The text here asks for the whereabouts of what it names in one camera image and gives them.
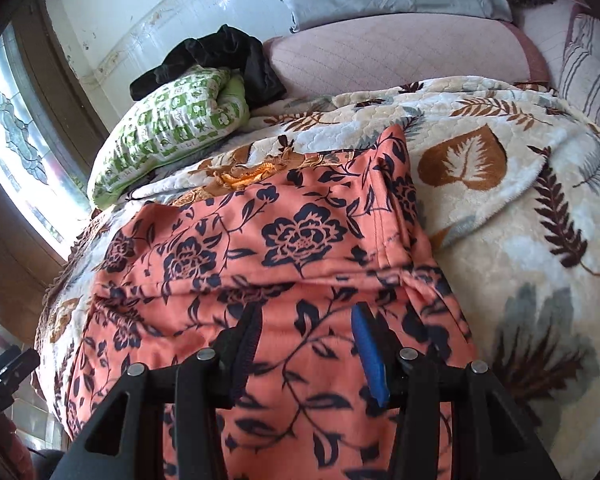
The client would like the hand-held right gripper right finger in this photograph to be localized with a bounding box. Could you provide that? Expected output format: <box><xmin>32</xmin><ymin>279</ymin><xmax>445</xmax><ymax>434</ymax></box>
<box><xmin>351</xmin><ymin>302</ymin><xmax>561</xmax><ymax>480</ymax></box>

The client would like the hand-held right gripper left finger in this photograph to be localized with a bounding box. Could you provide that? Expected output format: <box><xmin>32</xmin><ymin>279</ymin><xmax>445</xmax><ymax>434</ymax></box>
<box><xmin>50</xmin><ymin>302</ymin><xmax>264</xmax><ymax>480</ymax></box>

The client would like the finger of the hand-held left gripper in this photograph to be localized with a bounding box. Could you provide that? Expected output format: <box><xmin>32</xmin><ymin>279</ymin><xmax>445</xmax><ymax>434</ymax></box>
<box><xmin>0</xmin><ymin>347</ymin><xmax>41</xmax><ymax>413</ymax></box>

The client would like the orange floral garment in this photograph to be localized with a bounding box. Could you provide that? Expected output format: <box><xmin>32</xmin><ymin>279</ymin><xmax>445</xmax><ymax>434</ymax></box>
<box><xmin>62</xmin><ymin>125</ymin><xmax>481</xmax><ymax>480</ymax></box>

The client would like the person's left forearm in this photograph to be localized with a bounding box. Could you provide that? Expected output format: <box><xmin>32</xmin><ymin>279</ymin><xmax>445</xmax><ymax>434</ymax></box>
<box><xmin>0</xmin><ymin>410</ymin><xmax>37</xmax><ymax>480</ymax></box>

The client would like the leaf-print fleece blanket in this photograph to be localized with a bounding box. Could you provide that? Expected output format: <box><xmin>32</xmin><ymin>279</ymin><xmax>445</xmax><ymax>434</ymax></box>
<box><xmin>32</xmin><ymin>76</ymin><xmax>600</xmax><ymax>480</ymax></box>

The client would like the green patterned pillow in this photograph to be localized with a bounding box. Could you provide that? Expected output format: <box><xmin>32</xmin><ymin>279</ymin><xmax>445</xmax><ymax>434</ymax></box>
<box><xmin>87</xmin><ymin>64</ymin><xmax>251</xmax><ymax>208</ymax></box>

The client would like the stained glass window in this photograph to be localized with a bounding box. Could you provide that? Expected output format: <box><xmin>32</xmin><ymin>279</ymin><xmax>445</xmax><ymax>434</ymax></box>
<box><xmin>0</xmin><ymin>25</ymin><xmax>91</xmax><ymax>261</ymax></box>

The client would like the black cloth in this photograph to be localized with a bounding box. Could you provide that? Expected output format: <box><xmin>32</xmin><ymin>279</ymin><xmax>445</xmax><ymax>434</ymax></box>
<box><xmin>129</xmin><ymin>24</ymin><xmax>287</xmax><ymax>108</ymax></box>

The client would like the pink quilted pillow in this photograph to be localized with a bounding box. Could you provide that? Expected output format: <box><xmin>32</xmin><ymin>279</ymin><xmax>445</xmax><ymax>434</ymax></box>
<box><xmin>262</xmin><ymin>12</ymin><xmax>551</xmax><ymax>98</ymax></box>

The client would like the striped pillow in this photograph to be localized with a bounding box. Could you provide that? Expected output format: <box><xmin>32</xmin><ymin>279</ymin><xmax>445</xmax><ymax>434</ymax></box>
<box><xmin>522</xmin><ymin>0</ymin><xmax>600</xmax><ymax>136</ymax></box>

